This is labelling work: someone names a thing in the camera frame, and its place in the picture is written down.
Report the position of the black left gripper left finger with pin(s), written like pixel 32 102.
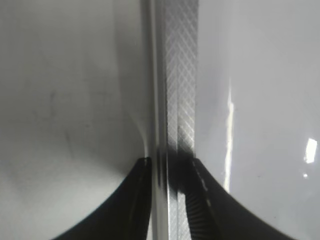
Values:
pixel 125 215

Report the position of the whiteboard with aluminium frame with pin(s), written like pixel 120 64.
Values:
pixel 237 86

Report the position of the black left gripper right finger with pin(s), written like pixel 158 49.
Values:
pixel 212 213

